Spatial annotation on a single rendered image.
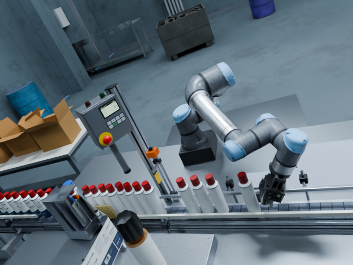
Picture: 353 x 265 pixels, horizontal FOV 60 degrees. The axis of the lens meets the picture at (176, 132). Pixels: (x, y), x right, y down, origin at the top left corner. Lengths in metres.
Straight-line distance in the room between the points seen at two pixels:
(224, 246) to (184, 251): 0.16
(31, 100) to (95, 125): 5.67
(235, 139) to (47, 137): 2.39
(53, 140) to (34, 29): 5.58
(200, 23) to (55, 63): 3.84
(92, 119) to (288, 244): 0.90
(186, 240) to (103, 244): 0.33
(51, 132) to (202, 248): 2.19
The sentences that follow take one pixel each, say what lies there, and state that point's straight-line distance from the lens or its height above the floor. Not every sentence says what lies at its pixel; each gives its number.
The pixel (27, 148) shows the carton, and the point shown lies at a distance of 3.48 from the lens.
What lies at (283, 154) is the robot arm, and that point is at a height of 1.19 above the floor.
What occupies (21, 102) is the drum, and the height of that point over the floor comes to 0.69.
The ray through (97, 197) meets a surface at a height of 1.03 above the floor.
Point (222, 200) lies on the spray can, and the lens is 1.29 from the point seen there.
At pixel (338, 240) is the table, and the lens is 1.25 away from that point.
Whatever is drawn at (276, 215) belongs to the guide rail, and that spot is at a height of 0.91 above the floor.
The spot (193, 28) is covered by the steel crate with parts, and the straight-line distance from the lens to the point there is 7.08.
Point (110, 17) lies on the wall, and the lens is 11.52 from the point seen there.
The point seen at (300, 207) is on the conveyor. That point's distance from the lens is 1.29.
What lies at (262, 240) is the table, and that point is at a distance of 1.28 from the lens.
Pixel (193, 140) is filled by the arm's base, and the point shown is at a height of 0.96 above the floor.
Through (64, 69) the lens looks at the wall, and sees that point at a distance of 8.47.
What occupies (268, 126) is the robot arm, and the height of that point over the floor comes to 1.26.
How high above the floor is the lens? 1.82
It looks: 27 degrees down
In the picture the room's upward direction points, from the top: 24 degrees counter-clockwise
